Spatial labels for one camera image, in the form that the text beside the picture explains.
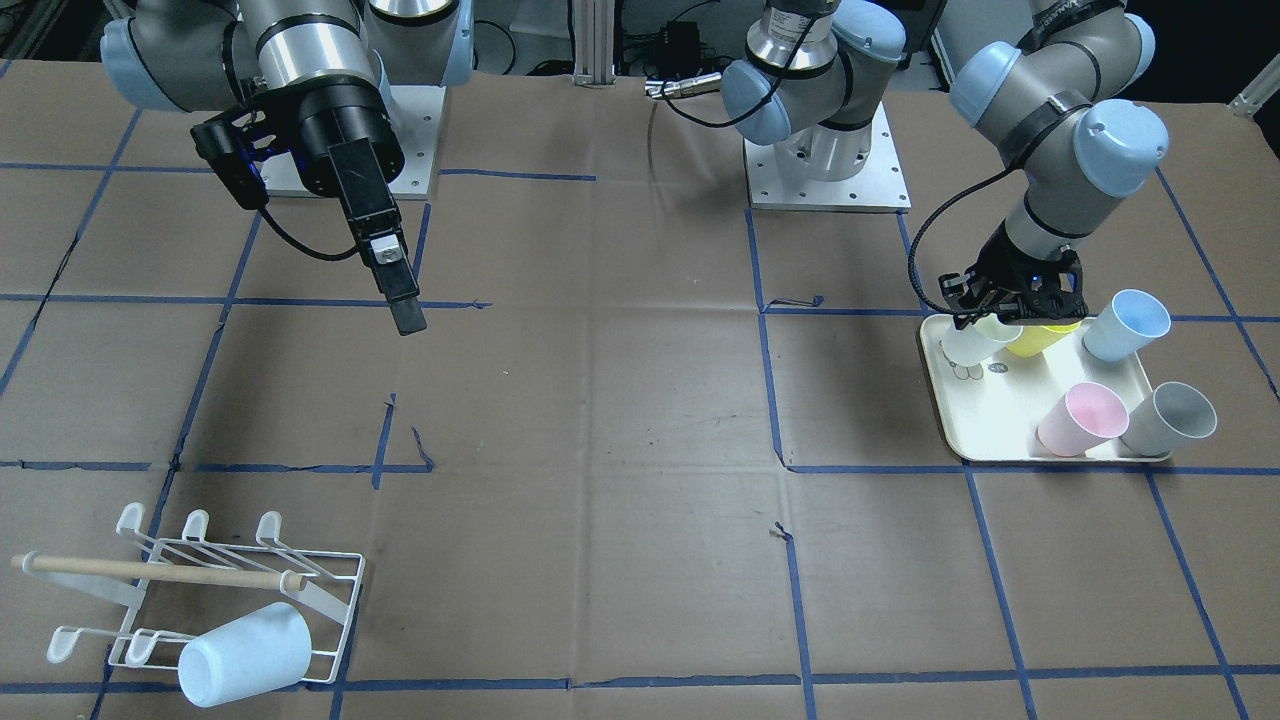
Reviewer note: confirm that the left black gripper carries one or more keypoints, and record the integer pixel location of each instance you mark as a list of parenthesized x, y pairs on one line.
[(1003, 259)]

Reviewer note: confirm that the cream plastic tray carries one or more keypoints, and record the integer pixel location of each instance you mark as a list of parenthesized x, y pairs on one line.
[(990, 413)]

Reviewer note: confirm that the yellow plastic cup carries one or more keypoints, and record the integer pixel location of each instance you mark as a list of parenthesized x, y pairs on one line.
[(1034, 339)]

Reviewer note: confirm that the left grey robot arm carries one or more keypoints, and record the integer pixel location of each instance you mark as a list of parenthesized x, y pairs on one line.
[(812, 79)]

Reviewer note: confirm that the pink plastic cup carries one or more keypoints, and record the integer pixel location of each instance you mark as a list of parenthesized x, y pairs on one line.
[(1088, 415)]

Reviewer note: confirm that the grey plastic cup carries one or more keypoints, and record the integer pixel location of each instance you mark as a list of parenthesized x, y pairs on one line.
[(1172, 417)]

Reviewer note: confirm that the aluminium frame post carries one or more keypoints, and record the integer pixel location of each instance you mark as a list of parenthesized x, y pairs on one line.
[(593, 35)]

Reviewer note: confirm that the pale green plastic cup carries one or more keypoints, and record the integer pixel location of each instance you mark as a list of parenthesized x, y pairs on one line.
[(977, 341)]

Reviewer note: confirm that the white wire cup rack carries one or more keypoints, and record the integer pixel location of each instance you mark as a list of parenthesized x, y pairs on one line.
[(324, 586)]

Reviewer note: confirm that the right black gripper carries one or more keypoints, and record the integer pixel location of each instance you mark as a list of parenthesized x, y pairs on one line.
[(342, 122)]

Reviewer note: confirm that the light blue plastic cup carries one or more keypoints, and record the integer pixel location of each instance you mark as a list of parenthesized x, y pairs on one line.
[(265, 650)]

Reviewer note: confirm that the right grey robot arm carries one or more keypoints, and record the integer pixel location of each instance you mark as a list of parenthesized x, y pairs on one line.
[(216, 55)]

